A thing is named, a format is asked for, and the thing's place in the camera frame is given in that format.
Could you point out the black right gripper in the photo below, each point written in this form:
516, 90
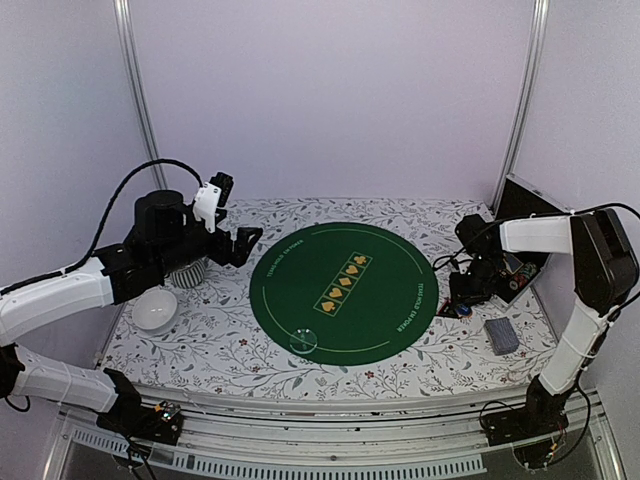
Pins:
461, 295

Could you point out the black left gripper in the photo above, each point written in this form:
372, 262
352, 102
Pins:
241, 250

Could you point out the blue small blind button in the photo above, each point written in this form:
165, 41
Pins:
462, 311

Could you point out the clear round dealer button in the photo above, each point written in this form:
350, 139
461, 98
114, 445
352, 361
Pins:
303, 341

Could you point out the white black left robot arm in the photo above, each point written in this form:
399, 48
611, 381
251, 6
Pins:
167, 235

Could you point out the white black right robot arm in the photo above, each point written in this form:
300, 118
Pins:
605, 270

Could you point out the deck of playing cards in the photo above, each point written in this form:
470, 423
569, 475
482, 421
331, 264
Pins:
502, 336

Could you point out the striped ceramic mug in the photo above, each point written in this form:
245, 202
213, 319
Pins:
189, 276

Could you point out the aluminium poker chip case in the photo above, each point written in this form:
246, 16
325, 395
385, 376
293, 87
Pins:
533, 226

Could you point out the floral patterned tablecloth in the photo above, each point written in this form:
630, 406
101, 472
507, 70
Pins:
217, 347

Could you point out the round green poker mat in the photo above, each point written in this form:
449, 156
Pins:
367, 293

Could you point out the white ceramic bowl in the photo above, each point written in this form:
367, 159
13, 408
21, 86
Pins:
155, 311

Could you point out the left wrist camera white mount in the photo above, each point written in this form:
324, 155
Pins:
210, 201

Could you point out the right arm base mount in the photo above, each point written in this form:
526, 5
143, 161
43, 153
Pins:
535, 440

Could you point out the aluminium front rail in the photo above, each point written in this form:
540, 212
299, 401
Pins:
411, 438

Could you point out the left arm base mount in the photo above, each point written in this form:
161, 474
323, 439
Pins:
129, 418

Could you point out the left aluminium frame post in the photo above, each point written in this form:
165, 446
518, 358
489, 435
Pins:
124, 24

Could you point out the aluminium frame post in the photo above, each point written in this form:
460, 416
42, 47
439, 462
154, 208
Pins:
532, 64
124, 24

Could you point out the right aluminium frame post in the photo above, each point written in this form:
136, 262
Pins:
532, 64

